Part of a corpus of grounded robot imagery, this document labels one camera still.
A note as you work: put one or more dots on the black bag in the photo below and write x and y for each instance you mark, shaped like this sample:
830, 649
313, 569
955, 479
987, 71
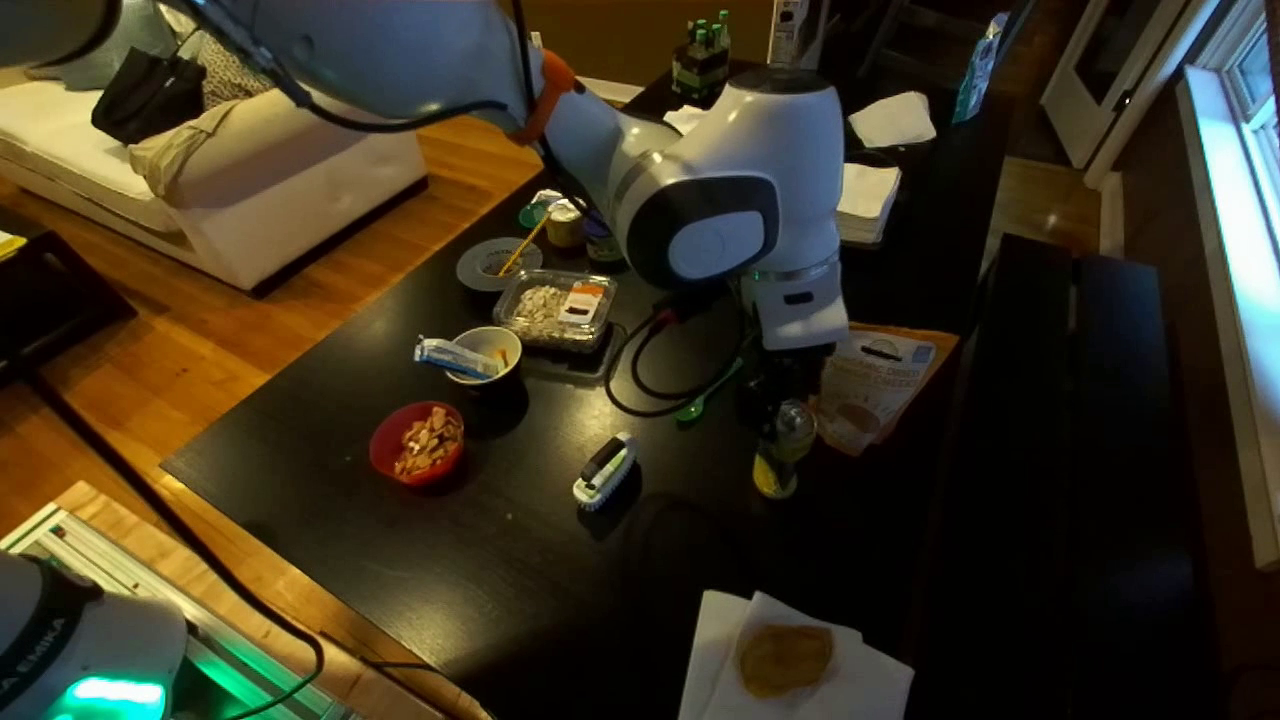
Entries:
150, 95

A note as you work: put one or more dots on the folded white napkin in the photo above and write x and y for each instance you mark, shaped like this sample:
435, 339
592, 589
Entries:
893, 123

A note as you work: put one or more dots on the plastic food tray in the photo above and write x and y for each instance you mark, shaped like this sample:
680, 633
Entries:
557, 309

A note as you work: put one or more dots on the green plastic spoon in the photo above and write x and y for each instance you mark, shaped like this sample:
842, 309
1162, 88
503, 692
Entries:
699, 407

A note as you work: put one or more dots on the green bottle pack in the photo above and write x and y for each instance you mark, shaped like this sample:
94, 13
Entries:
703, 62

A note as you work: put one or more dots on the white sofa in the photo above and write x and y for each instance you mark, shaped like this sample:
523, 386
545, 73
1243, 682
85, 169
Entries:
238, 195

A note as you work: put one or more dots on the orange snack pouch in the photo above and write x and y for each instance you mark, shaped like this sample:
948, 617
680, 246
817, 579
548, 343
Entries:
874, 378

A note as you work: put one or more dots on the tan lid jar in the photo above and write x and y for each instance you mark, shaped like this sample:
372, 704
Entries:
565, 224

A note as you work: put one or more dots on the black bench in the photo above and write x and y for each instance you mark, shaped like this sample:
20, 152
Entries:
1066, 556

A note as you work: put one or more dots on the yellow can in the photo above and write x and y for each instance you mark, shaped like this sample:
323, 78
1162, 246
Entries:
782, 449

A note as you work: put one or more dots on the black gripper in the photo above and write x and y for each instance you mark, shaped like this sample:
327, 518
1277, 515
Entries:
778, 378

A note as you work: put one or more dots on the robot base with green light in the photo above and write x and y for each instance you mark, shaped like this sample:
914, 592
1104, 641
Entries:
80, 652

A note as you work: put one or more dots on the wooden stick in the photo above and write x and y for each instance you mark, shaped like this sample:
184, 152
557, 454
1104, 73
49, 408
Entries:
525, 246

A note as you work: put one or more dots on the small stapler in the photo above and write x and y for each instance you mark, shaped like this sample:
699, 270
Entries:
604, 474

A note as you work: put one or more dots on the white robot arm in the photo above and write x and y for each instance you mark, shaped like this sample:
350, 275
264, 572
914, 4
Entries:
749, 195

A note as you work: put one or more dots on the napkin under cookie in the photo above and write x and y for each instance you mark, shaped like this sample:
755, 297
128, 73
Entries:
858, 682

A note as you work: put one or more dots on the cookie on napkin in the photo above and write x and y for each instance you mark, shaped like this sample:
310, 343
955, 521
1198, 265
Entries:
782, 657

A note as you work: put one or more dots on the red bowl with snacks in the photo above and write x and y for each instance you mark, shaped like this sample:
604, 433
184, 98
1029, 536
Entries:
417, 444

